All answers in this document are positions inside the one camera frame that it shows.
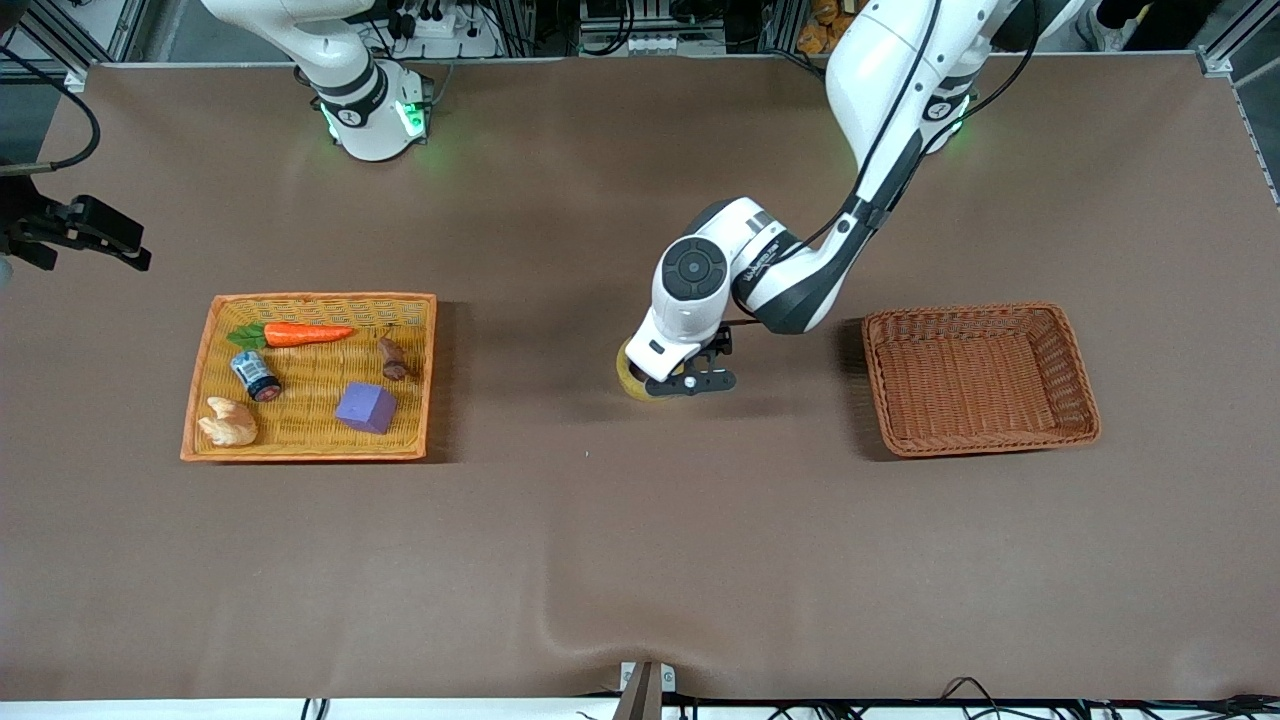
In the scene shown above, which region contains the yellowish clear tape roll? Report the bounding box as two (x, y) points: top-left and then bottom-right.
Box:
(616, 337), (669, 404)

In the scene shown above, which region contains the small blue-labelled can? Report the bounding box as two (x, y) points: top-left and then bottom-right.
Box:
(230, 350), (282, 403)

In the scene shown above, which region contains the orange toy carrot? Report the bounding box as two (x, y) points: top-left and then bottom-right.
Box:
(227, 321), (355, 350)

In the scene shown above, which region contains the tan toy croissant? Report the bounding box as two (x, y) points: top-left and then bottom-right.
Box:
(198, 396), (259, 447)

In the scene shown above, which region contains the brown wicker basket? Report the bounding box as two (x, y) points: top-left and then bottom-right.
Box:
(862, 303), (1102, 459)

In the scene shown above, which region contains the orange woven tray basket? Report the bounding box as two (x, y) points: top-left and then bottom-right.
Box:
(180, 292), (438, 463)

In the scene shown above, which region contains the purple foam cube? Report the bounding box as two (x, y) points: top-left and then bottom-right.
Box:
(335, 382), (399, 436)

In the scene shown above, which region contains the bag of orange buns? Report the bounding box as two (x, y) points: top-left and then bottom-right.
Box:
(797, 0), (851, 56)

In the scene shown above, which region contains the white power strip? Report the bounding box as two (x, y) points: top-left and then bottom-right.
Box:
(398, 0), (498, 58)

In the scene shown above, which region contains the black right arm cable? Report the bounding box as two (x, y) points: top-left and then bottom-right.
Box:
(0, 48), (102, 177)

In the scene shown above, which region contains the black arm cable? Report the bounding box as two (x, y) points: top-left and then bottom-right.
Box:
(725, 0), (1043, 329)
(0, 48), (102, 177)

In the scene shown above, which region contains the aluminium frame profile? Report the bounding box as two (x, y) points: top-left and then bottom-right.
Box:
(0, 0), (136, 93)
(1195, 0), (1280, 79)

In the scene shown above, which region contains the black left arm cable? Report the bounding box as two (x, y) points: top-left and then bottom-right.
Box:
(725, 0), (1043, 329)

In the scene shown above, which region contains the metal table edge bracket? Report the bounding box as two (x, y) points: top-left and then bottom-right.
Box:
(619, 660), (677, 720)

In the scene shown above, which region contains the black floor cable bundle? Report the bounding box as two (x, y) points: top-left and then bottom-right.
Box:
(680, 678), (1280, 720)

